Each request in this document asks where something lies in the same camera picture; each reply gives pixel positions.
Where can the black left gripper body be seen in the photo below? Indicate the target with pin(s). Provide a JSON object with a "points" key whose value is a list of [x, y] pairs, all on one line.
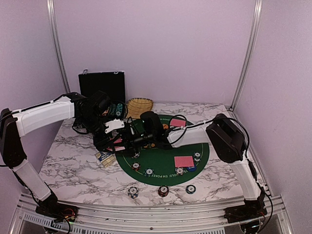
{"points": [[100, 143]]}

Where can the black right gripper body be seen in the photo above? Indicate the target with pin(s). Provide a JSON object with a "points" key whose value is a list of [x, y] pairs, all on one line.
{"points": [[138, 141]]}

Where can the red playing card deck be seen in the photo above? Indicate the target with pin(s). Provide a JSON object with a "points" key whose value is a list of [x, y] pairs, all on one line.
{"points": [[117, 145]]}

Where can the dealt cards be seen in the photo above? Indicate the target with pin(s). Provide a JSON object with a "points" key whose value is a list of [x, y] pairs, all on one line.
{"points": [[175, 122], [183, 161]]}

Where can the blue beige chip stack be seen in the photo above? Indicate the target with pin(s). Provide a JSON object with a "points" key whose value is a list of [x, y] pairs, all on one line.
{"points": [[133, 192]]}

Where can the red black chip stack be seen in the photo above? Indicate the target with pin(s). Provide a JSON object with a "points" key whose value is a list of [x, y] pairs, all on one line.
{"points": [[163, 191]]}

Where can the blue small blind button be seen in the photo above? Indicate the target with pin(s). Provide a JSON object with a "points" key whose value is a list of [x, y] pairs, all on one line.
{"points": [[191, 169]]}

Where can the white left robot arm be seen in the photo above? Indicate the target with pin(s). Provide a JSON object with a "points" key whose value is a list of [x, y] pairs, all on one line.
{"points": [[33, 129]]}

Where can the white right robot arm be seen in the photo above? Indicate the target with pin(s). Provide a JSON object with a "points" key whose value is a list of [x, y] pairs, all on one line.
{"points": [[225, 140]]}

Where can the blue texas holdem card box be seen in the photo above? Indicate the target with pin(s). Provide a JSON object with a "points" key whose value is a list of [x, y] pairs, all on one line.
{"points": [[106, 159]]}

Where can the woven bamboo tray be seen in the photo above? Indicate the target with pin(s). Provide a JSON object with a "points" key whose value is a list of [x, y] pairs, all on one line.
{"points": [[138, 106]]}

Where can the teal chip row in case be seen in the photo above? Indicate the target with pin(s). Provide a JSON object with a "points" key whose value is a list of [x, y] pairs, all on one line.
{"points": [[119, 109]]}

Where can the green chip row in case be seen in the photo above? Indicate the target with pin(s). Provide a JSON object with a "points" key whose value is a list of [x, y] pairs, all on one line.
{"points": [[112, 110]]}

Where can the round green poker mat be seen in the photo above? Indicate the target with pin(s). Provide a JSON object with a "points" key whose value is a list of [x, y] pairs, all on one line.
{"points": [[162, 162]]}

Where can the black poker chip case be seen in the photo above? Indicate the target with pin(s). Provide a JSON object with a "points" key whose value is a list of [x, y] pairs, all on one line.
{"points": [[111, 83]]}

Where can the green teal chip stack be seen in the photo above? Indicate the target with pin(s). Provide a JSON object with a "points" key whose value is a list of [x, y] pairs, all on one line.
{"points": [[190, 189]]}

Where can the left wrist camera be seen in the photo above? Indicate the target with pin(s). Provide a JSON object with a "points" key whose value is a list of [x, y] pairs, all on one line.
{"points": [[114, 125]]}

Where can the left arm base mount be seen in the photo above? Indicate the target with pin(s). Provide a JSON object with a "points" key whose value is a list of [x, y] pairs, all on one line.
{"points": [[59, 212]]}

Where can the front aluminium rail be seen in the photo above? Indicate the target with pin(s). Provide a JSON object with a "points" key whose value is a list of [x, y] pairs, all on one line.
{"points": [[198, 218]]}

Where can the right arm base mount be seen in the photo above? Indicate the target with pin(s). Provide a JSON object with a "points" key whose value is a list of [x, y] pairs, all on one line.
{"points": [[242, 213]]}

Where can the left aluminium frame post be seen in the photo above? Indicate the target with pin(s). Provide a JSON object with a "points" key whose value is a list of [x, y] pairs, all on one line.
{"points": [[56, 43]]}

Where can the aluminium frame post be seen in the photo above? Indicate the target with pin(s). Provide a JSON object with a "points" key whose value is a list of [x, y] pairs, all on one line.
{"points": [[249, 53], [56, 43]]}

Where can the right aluminium frame post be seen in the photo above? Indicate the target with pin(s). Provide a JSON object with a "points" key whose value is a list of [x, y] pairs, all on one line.
{"points": [[249, 53]]}

